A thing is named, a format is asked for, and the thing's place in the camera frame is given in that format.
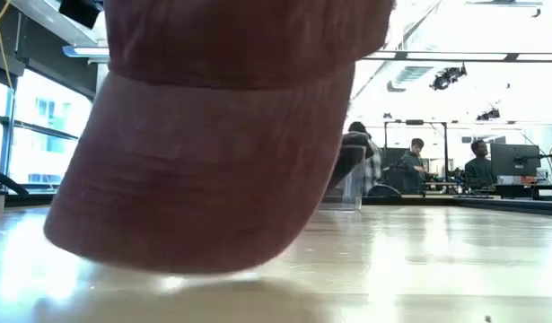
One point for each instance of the maroon cap with white label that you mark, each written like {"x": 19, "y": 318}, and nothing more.
{"x": 204, "y": 179}

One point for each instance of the overhead light bar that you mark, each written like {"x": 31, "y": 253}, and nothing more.
{"x": 437, "y": 56}

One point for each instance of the silver ventilation duct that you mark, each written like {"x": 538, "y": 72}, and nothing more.
{"x": 410, "y": 74}

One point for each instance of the black ceiling device cluster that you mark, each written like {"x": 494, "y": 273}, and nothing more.
{"x": 444, "y": 81}
{"x": 488, "y": 115}

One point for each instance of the black aluminium table frame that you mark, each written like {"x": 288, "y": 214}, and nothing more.
{"x": 527, "y": 207}

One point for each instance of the black metal background frame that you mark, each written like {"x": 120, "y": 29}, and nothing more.
{"x": 414, "y": 122}

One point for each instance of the large window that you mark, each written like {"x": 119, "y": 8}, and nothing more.
{"x": 46, "y": 134}

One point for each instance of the clear plastic bin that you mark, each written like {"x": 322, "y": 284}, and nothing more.
{"x": 352, "y": 197}

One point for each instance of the grey overhead beam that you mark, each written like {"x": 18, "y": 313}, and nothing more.
{"x": 42, "y": 15}

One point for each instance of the person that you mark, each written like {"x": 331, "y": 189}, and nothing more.
{"x": 479, "y": 172}
{"x": 414, "y": 170}
{"x": 375, "y": 170}

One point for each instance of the black computer monitor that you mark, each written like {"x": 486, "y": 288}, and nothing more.
{"x": 513, "y": 159}

